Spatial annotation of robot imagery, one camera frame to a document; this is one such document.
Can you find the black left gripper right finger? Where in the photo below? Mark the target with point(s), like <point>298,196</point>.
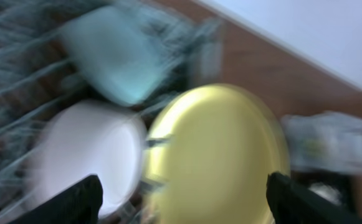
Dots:
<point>292,203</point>

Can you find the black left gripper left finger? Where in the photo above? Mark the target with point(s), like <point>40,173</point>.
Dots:
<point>79,203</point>

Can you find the white small plate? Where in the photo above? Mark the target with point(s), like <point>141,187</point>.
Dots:
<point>90,137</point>

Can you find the yellow round plate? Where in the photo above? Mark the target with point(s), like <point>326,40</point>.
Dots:
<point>211,152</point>

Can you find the light blue bowl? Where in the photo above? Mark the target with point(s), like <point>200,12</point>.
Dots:
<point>113,55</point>

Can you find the black waste tray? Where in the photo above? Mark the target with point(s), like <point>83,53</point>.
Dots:
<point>334,187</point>

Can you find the grey plastic dishwasher rack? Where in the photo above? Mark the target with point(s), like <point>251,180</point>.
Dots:
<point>38,80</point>

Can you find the clear plastic bin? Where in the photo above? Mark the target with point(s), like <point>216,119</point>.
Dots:
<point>329,141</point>

